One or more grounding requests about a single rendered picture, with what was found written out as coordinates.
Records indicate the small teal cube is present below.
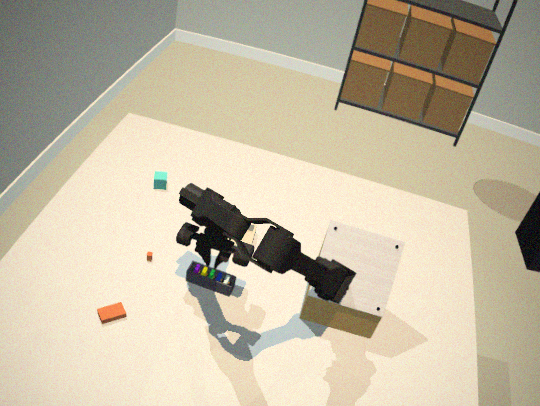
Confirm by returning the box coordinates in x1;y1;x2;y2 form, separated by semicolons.
153;171;167;190

